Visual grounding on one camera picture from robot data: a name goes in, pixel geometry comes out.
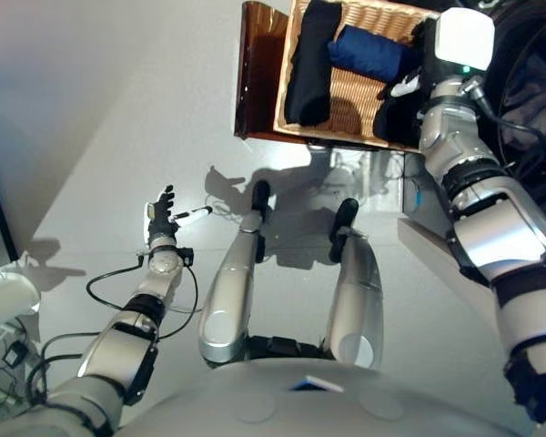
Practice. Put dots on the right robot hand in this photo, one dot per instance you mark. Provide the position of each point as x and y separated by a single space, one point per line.
464 41

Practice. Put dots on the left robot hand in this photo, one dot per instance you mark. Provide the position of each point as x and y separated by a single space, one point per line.
159 218

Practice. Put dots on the blue garment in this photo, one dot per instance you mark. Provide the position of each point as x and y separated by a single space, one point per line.
368 52

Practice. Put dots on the black garment with yellow stripe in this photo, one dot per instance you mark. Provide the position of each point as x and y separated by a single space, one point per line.
398 120

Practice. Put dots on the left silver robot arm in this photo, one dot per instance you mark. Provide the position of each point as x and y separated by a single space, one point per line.
118 350

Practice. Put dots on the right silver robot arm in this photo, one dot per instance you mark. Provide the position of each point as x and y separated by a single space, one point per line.
496 236

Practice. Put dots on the silver washing machine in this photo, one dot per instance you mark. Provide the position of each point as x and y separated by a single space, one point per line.
532 104

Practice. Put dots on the wicker laundry basket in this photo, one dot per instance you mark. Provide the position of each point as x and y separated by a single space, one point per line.
350 91

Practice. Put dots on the narrow folded black garment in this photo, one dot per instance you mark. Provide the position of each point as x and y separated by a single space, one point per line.
311 68

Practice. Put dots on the white cylinder device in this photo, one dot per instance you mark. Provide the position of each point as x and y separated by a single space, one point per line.
9 291

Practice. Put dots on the dark brown wooden stool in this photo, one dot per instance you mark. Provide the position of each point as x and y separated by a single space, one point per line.
259 82

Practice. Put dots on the black power adapter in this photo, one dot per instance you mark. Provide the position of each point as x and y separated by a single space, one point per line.
14 354

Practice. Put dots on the grey robot torso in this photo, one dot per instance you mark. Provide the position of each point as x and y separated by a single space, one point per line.
309 405

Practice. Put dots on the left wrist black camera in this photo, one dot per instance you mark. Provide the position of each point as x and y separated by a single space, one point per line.
186 256

